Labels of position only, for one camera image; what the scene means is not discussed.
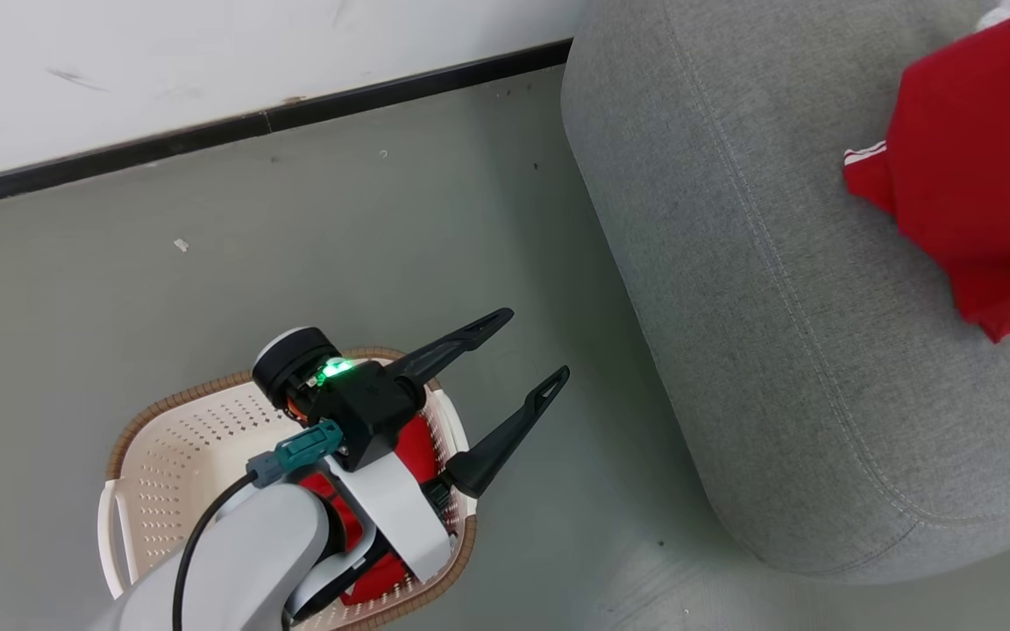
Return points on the black wall baseboard strip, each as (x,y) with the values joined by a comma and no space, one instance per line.
(207,136)

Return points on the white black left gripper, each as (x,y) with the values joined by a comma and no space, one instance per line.
(400,517)

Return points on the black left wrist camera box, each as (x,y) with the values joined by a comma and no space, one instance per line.
(373,407)

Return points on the red shirt with white print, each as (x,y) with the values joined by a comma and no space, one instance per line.
(416,456)

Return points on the grey fabric sofa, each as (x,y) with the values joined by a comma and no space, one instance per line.
(777,307)

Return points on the white fabric item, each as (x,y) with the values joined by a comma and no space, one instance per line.
(1009,10)

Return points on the cream perforated laundry basket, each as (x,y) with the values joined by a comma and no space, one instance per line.
(181,456)

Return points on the red garment with striped cuff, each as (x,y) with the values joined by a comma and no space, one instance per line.
(978,175)

